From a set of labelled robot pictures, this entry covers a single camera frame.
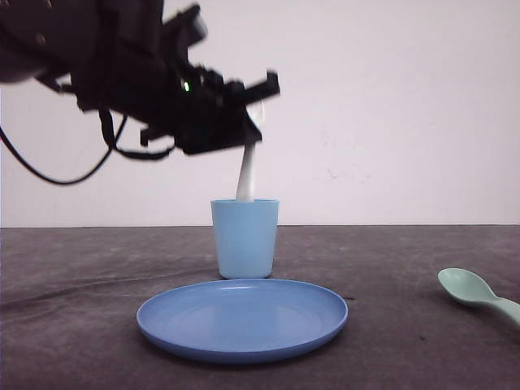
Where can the blue plastic plate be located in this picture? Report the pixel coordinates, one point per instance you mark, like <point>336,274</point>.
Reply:
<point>243,321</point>

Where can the white plastic fork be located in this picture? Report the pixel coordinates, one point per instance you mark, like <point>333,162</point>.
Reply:
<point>246,183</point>

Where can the mint green plastic spoon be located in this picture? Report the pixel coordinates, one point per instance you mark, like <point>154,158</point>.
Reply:
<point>469,289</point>

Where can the light blue plastic cup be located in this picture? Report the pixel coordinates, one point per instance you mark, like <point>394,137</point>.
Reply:
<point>245,237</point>

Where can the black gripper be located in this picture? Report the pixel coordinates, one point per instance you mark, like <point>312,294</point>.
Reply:
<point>204,112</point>

